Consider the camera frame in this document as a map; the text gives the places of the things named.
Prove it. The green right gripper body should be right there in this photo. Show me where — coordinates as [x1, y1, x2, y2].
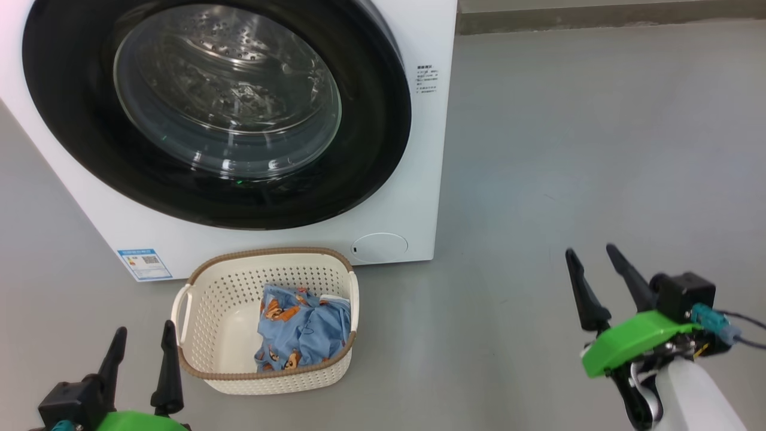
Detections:
[580, 310, 701, 431]

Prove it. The grey wall skirting strip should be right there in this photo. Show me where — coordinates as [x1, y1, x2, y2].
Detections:
[456, 5, 766, 35]

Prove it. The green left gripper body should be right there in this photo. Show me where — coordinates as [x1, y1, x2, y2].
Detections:
[90, 411, 191, 431]

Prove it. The white front-load washing machine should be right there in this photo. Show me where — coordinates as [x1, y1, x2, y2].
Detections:
[0, 0, 458, 282]

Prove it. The cream perforated laundry basket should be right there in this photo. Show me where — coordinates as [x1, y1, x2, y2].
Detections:
[171, 247, 360, 396]

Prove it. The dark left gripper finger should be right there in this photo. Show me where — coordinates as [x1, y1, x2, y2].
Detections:
[150, 320, 184, 415]
[98, 327, 128, 411]

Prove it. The right black cable teal plug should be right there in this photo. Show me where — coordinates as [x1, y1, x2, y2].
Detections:
[691, 303, 766, 351]

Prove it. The round white filter cover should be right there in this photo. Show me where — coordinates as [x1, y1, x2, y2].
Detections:
[350, 232, 409, 263]

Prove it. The blue energy label sticker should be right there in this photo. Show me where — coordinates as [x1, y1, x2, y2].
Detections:
[117, 248, 173, 282]

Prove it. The blue bear-print garment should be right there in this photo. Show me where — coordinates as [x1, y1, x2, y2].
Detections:
[254, 285, 352, 373]

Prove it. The round black glass washer door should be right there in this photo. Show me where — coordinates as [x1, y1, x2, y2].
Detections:
[22, 0, 412, 230]

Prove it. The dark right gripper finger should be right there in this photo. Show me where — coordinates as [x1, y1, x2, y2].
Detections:
[606, 243, 659, 313]
[565, 248, 612, 333]

